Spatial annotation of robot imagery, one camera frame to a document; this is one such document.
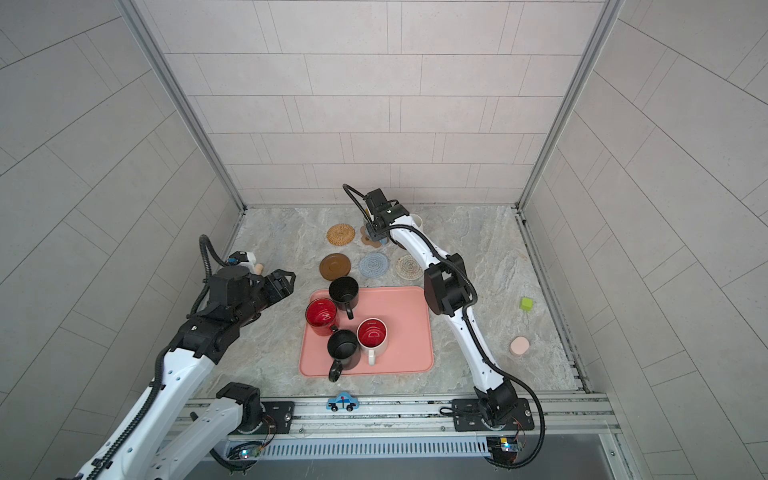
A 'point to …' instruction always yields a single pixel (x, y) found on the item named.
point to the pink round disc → (519, 345)
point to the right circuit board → (503, 448)
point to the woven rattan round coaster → (340, 234)
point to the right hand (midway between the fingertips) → (380, 227)
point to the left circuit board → (249, 452)
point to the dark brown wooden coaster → (333, 266)
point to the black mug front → (343, 347)
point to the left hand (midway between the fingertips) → (293, 274)
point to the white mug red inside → (372, 336)
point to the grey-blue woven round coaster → (373, 264)
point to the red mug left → (321, 314)
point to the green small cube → (526, 304)
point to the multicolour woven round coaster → (409, 268)
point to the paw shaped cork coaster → (366, 239)
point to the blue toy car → (343, 401)
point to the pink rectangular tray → (313, 348)
